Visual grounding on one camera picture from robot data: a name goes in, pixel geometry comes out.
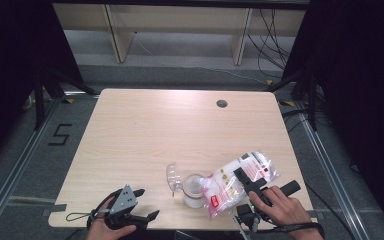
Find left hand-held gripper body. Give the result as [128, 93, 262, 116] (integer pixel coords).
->
[103, 184, 148, 231]

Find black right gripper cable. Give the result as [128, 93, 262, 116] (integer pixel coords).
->
[272, 221, 326, 240]

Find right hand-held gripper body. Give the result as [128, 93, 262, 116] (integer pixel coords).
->
[235, 177, 302, 231]

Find black floor cables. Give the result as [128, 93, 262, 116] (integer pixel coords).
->
[281, 109, 332, 134]

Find person's left hand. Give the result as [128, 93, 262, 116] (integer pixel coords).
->
[85, 197, 137, 240]

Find red and white sugar pouch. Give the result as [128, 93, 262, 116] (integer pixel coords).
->
[200, 150, 280, 219]

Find light wooden shelf unit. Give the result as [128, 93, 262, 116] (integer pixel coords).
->
[52, 3, 306, 66]

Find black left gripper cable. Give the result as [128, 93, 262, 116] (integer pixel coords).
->
[85, 188, 121, 232]

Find black curtain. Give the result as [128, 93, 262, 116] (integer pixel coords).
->
[0, 0, 85, 172]
[281, 0, 384, 231]

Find thin black floor cable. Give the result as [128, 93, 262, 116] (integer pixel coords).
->
[304, 182, 358, 240]

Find grey lanyard cord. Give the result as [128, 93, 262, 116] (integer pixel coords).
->
[228, 209, 250, 240]
[64, 212, 95, 224]

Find bundle of black hanging cables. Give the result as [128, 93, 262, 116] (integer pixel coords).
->
[247, 8, 293, 80]

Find black metal stand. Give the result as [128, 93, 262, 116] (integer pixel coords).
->
[33, 66, 100, 131]
[265, 69, 320, 132]

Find clear glass jar with lid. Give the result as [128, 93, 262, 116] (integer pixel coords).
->
[165, 162, 210, 210]

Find white floor cable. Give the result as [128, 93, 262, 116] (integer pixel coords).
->
[134, 31, 270, 85]

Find person's right hand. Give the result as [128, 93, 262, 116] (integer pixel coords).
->
[248, 185, 313, 228]

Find aluminium floor rail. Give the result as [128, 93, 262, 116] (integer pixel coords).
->
[0, 96, 62, 232]
[295, 103, 372, 240]

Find grey tape strip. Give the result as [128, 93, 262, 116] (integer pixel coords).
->
[41, 203, 68, 217]
[308, 209, 325, 220]

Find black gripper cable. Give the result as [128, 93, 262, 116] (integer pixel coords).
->
[85, 188, 121, 232]
[272, 221, 326, 240]

